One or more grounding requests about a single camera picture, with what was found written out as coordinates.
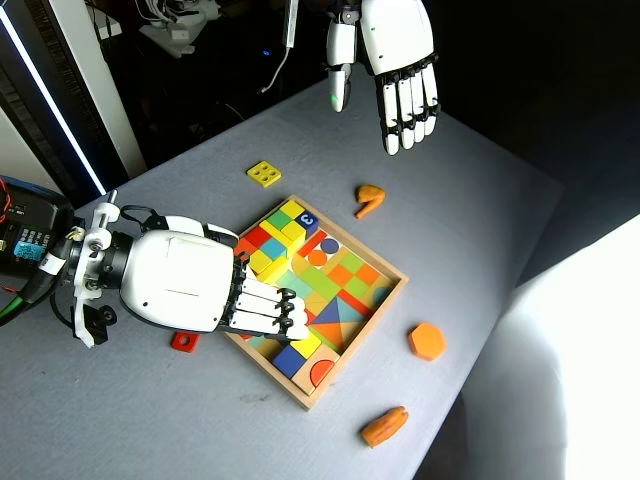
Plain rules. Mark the white backdrop sheet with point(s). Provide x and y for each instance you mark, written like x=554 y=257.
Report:
x=560 y=360

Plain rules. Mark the white post with light strip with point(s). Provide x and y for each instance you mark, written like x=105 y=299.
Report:
x=95 y=75

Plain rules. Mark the orange toy bread piece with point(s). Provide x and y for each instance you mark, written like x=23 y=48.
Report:
x=384 y=427

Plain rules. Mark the orange hexagon block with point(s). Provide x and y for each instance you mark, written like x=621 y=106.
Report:
x=426 y=341

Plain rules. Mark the yellow wooden cube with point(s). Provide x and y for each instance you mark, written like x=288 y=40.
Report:
x=306 y=345

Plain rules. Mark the wooden puzzle tray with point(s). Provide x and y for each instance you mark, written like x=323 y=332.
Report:
x=360 y=345

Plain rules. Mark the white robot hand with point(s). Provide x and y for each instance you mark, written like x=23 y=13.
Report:
x=397 y=35
x=175 y=275

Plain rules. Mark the grey table cloth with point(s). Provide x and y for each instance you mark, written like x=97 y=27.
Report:
x=150 y=415

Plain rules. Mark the red two-hole brick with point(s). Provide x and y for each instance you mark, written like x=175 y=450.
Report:
x=192 y=342

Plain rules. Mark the yellow four-hole block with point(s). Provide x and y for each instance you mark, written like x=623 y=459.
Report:
x=263 y=173

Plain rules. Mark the toy fried chicken drumstick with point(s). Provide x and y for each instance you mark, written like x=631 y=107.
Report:
x=371 y=197

